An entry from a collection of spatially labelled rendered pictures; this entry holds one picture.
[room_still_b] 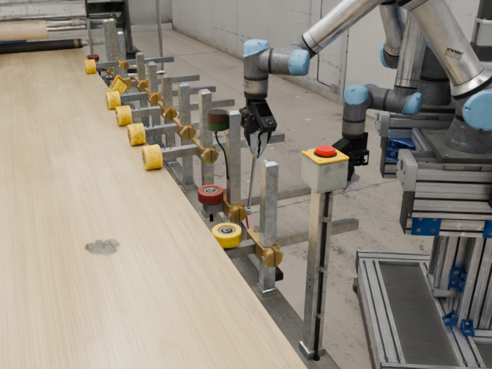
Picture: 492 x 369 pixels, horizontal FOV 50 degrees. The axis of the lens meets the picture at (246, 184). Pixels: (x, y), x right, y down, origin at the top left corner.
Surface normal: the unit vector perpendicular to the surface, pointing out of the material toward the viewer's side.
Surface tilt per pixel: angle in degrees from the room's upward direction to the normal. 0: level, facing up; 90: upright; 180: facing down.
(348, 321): 0
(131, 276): 0
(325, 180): 90
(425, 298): 0
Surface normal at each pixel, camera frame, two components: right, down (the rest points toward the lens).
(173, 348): 0.00, -0.90
